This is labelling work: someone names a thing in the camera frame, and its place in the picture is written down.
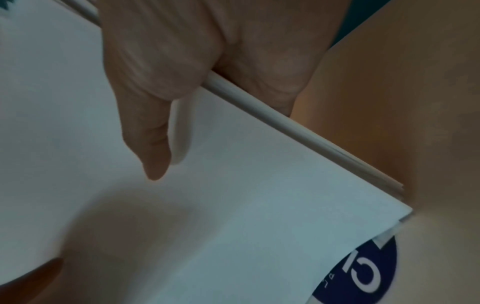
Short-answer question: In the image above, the person's right hand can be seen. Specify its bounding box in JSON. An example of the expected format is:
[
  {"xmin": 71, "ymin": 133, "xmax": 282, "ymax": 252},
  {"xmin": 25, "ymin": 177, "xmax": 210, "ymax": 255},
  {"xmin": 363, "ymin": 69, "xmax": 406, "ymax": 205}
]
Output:
[{"xmin": 91, "ymin": 0, "xmax": 354, "ymax": 181}]

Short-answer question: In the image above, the stack of white paper sheets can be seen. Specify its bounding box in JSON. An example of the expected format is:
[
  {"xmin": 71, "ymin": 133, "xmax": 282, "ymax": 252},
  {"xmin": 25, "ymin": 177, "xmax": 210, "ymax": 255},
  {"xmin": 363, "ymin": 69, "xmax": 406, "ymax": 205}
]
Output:
[{"xmin": 0, "ymin": 0, "xmax": 414, "ymax": 304}]

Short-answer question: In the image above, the white sheet with blue circle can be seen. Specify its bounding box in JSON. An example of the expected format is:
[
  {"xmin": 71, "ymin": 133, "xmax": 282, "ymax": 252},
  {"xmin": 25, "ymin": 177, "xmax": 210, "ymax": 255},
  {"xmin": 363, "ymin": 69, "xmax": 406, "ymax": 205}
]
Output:
[{"xmin": 305, "ymin": 234, "xmax": 398, "ymax": 304}]

